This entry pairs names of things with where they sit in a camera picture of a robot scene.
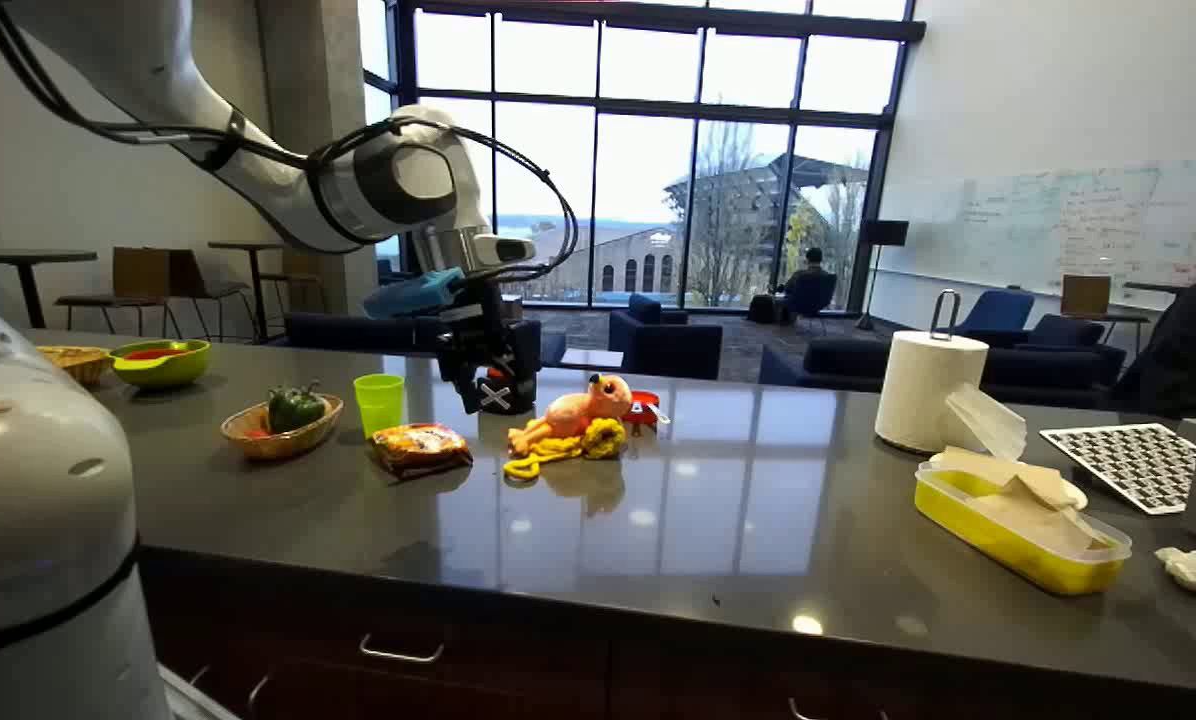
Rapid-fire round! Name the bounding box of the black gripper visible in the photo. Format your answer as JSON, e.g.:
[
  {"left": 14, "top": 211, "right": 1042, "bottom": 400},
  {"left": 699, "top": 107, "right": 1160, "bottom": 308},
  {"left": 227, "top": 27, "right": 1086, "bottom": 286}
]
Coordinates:
[{"left": 433, "top": 299, "right": 546, "bottom": 393}]

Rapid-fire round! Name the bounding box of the black box with orange button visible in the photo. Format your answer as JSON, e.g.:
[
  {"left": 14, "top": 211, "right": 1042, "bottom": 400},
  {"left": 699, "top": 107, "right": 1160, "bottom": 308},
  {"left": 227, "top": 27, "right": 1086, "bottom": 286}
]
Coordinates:
[{"left": 473, "top": 364, "right": 543, "bottom": 418}]

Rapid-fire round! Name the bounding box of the low coffee table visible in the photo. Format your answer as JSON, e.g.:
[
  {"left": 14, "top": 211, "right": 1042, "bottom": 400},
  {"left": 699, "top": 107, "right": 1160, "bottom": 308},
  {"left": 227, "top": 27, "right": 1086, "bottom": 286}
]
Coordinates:
[{"left": 554, "top": 343, "right": 629, "bottom": 374}]

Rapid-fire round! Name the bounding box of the orange and yellow plush toy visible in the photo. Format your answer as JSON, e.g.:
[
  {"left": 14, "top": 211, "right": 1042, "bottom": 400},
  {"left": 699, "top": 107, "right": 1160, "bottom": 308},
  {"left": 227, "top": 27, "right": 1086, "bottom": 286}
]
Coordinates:
[{"left": 500, "top": 372, "right": 668, "bottom": 486}]

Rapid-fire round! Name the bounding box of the green plastic cup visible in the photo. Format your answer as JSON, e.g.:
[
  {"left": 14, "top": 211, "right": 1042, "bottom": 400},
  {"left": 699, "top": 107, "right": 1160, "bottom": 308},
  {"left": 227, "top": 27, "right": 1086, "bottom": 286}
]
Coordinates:
[{"left": 347, "top": 368, "right": 410, "bottom": 439}]

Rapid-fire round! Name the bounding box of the long navy sofa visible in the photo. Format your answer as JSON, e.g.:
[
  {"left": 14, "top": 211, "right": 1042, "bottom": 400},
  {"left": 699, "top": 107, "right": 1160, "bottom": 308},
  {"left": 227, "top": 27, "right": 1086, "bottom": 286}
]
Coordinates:
[{"left": 283, "top": 308, "right": 445, "bottom": 361}]

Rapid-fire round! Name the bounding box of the navy armchair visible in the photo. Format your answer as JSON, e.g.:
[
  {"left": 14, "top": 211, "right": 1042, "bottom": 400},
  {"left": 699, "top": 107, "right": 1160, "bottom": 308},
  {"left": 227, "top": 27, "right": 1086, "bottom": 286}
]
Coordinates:
[{"left": 604, "top": 291, "right": 728, "bottom": 383}]

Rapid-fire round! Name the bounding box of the green bell pepper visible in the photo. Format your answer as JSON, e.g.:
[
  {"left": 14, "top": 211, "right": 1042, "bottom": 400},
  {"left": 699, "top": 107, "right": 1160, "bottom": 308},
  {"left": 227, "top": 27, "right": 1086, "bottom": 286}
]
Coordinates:
[{"left": 265, "top": 383, "right": 328, "bottom": 437}]

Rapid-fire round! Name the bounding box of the woven wicker basket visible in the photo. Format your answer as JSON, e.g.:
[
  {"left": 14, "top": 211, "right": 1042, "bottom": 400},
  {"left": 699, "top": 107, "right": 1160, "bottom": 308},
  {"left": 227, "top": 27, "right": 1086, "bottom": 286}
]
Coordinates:
[{"left": 214, "top": 393, "right": 347, "bottom": 467}]

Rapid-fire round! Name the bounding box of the dark high table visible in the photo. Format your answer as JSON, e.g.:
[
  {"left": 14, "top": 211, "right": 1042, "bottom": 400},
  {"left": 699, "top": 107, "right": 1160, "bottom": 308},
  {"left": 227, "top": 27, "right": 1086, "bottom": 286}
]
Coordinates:
[
  {"left": 0, "top": 247, "right": 101, "bottom": 333},
  {"left": 202, "top": 235, "right": 293, "bottom": 343}
]

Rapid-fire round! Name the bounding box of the distant person by window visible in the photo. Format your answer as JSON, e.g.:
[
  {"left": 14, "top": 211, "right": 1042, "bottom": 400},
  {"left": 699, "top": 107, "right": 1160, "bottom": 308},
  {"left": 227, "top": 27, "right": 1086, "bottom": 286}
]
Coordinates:
[{"left": 777, "top": 243, "right": 844, "bottom": 323}]

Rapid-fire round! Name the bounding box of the dark navy couch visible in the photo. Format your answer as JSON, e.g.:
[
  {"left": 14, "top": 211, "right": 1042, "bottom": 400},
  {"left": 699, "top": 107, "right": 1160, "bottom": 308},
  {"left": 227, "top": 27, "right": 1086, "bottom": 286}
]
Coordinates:
[
  {"left": 977, "top": 313, "right": 1131, "bottom": 409},
  {"left": 757, "top": 333, "right": 897, "bottom": 393}
]

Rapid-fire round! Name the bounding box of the green bowl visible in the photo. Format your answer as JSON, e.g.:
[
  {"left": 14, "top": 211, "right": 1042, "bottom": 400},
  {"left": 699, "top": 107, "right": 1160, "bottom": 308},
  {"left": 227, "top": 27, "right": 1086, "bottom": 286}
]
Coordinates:
[{"left": 109, "top": 337, "right": 214, "bottom": 393}]

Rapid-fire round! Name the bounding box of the brown chair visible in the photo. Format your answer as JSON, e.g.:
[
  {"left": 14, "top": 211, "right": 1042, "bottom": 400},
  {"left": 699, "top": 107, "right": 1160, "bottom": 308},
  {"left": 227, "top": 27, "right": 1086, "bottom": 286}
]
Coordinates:
[{"left": 51, "top": 243, "right": 257, "bottom": 343}]

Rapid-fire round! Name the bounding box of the white paper towel roll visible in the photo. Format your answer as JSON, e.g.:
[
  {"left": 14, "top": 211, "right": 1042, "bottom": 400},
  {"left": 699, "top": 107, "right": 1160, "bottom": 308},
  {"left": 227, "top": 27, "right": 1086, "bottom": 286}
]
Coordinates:
[{"left": 871, "top": 327, "right": 992, "bottom": 456}]

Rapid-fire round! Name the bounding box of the yellow bowl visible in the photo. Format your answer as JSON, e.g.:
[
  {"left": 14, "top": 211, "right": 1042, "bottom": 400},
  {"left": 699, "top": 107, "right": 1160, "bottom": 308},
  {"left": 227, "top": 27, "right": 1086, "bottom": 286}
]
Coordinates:
[{"left": 32, "top": 338, "right": 117, "bottom": 393}]

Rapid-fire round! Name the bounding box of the bright blue chair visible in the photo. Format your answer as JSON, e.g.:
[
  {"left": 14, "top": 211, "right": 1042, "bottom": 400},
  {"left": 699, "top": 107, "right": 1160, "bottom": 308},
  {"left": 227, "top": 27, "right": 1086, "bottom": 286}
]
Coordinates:
[{"left": 950, "top": 283, "right": 1040, "bottom": 338}]

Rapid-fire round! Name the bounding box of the yellow plastic container with lid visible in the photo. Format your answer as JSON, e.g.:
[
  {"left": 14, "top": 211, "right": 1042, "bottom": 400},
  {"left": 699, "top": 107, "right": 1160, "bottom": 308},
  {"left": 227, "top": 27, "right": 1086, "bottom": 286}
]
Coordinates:
[{"left": 906, "top": 383, "right": 1136, "bottom": 600}]

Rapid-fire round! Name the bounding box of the wooden chair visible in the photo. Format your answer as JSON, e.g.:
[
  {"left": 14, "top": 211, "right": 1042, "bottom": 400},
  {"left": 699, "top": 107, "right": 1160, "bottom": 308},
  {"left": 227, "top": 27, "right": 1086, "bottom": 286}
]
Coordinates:
[{"left": 1057, "top": 272, "right": 1117, "bottom": 323}]

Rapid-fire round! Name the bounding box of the black and white checkerboard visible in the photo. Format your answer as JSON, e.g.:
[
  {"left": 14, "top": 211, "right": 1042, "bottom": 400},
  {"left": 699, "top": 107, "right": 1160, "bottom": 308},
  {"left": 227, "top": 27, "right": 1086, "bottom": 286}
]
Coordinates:
[{"left": 1034, "top": 418, "right": 1196, "bottom": 519}]

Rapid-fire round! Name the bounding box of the seated person in dark clothes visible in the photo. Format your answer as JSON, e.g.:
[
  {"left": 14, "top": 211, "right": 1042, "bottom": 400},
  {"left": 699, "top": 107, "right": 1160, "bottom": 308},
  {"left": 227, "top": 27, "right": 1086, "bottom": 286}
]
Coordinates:
[{"left": 1113, "top": 259, "right": 1196, "bottom": 422}]

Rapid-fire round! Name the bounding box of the teal wrist camera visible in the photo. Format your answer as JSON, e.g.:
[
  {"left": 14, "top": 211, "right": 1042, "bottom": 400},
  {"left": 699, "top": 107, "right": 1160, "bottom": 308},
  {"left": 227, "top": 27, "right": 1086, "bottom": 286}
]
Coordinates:
[{"left": 359, "top": 266, "right": 467, "bottom": 323}]

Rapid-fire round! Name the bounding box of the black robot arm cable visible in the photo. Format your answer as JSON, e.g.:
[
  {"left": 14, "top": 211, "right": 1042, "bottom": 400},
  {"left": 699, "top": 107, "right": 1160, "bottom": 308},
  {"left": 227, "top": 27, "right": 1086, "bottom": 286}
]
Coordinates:
[{"left": 0, "top": 0, "right": 584, "bottom": 286}]

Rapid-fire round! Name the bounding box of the black window frame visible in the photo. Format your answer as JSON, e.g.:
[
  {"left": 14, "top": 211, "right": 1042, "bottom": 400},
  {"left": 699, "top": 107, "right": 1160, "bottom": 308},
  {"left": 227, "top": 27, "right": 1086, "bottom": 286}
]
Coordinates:
[{"left": 359, "top": 0, "right": 933, "bottom": 319}]

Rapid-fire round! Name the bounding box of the silver drawer handle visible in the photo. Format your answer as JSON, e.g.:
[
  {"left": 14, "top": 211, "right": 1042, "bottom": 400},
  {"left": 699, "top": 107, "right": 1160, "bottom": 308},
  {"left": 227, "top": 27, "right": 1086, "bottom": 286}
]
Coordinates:
[
  {"left": 355, "top": 627, "right": 447, "bottom": 669},
  {"left": 234, "top": 669, "right": 275, "bottom": 720}
]

